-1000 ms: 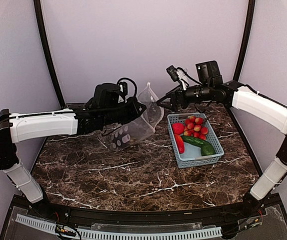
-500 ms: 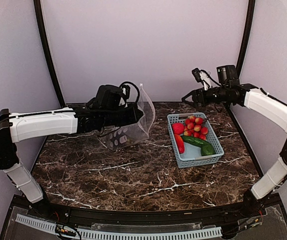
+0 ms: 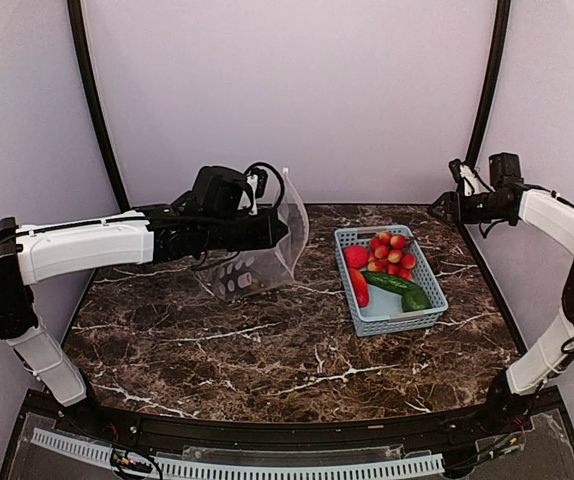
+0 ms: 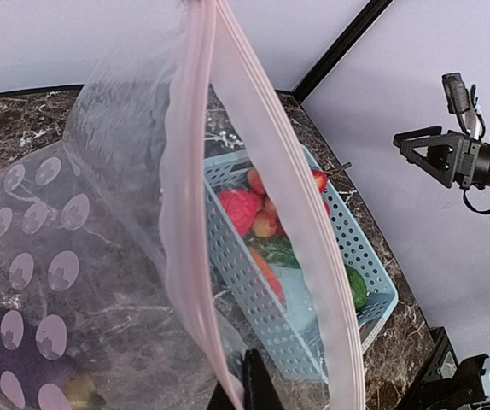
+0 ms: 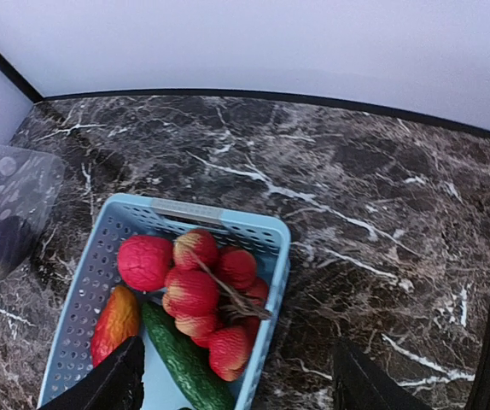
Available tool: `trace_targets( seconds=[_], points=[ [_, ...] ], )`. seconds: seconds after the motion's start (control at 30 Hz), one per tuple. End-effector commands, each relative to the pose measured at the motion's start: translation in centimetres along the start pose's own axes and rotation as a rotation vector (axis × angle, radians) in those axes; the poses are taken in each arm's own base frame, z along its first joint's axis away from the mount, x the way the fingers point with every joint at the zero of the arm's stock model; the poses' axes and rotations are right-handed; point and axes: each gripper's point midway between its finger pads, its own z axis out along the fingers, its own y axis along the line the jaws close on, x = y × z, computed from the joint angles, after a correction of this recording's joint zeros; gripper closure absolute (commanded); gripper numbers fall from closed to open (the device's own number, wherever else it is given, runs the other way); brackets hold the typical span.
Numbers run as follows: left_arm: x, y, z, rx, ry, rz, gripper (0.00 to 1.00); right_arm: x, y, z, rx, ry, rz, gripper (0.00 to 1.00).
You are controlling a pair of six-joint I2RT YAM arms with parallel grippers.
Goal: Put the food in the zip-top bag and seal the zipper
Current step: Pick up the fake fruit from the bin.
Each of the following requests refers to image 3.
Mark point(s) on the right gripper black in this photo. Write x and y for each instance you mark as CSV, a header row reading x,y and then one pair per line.
x,y
449,210

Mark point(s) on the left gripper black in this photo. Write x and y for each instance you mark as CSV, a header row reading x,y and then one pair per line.
x,y
268,235

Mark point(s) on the clear dotted zip top bag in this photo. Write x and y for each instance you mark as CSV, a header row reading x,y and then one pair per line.
x,y
285,255

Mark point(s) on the purple toy eggplant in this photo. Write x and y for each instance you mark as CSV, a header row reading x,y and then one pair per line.
x,y
241,278

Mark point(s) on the red toy berry bunch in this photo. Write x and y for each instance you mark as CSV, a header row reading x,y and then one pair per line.
x,y
392,254

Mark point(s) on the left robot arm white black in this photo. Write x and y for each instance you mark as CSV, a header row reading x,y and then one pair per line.
x,y
160,233

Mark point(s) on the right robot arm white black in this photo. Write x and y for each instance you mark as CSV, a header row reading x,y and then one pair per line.
x,y
525,273

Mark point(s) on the green toy cucumber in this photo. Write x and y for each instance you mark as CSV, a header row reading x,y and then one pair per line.
x,y
413,297

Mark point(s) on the red round toy fruit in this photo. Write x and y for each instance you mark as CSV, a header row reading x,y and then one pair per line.
x,y
356,256

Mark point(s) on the red toy chili pepper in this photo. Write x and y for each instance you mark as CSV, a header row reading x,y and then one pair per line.
x,y
360,287

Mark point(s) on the light blue plastic basket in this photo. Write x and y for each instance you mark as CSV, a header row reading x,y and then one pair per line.
x,y
384,312

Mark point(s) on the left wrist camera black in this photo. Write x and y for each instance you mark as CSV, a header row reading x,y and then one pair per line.
x,y
223,192

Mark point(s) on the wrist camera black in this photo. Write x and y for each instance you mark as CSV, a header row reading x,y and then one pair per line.
x,y
504,169
223,192

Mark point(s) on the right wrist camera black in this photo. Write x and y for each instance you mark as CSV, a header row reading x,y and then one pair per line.
x,y
504,169

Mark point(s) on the black right frame post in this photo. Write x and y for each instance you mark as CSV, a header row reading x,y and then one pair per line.
x,y
492,72

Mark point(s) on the black frame post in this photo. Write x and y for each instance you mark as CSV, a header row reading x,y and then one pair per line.
x,y
492,72
93,101

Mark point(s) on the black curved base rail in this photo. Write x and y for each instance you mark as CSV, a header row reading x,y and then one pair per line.
x,y
541,446

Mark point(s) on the black left frame post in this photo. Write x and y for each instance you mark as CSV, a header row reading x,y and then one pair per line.
x,y
93,101

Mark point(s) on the white slotted cable duct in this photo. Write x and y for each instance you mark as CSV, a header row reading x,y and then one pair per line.
x,y
212,463

